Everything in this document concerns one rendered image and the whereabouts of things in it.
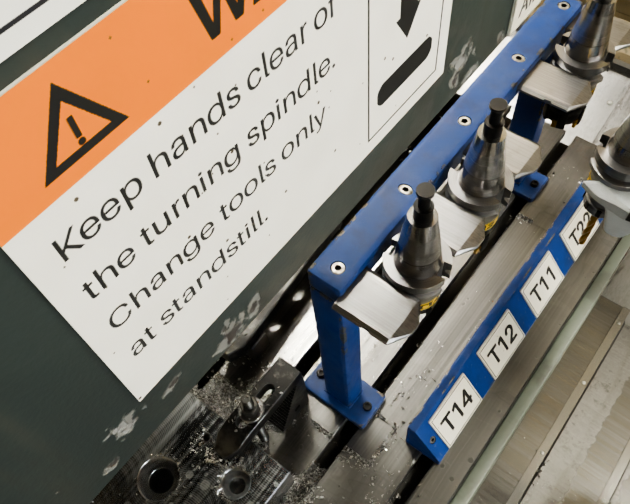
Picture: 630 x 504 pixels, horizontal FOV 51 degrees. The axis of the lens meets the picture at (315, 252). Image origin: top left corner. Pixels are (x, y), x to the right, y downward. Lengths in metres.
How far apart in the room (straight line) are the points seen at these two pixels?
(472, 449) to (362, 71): 0.72
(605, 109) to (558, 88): 0.57
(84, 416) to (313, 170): 0.09
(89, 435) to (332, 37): 0.12
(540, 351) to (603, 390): 0.22
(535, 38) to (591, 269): 0.37
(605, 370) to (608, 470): 0.16
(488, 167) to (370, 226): 0.12
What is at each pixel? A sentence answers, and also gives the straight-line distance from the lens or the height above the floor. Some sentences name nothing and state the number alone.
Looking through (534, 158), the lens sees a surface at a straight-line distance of 0.70.
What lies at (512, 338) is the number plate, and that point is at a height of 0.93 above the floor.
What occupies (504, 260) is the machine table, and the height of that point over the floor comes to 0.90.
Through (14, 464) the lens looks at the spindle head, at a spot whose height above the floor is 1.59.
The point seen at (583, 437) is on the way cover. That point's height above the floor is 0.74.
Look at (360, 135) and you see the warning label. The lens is 0.21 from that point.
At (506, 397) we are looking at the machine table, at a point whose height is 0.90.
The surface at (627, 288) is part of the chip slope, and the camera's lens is 1.25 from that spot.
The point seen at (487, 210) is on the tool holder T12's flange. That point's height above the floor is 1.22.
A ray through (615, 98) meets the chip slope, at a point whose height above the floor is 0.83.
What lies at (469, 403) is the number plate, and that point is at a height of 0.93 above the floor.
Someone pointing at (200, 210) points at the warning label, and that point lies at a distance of 0.16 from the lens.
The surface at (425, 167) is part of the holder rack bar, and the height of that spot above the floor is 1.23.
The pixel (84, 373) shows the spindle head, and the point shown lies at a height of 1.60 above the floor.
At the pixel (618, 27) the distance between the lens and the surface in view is 0.86.
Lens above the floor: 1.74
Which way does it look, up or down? 58 degrees down
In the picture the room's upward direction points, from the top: 8 degrees counter-clockwise
